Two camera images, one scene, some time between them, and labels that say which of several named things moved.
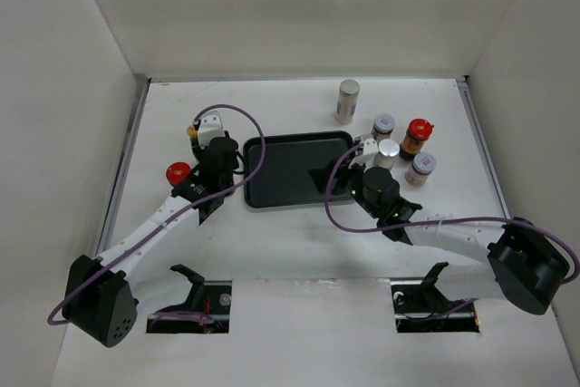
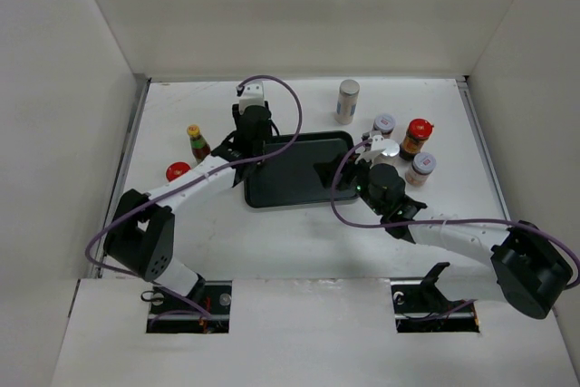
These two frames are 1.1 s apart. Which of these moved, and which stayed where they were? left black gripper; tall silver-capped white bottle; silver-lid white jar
Moved: left black gripper
Stayed: tall silver-capped white bottle; silver-lid white jar
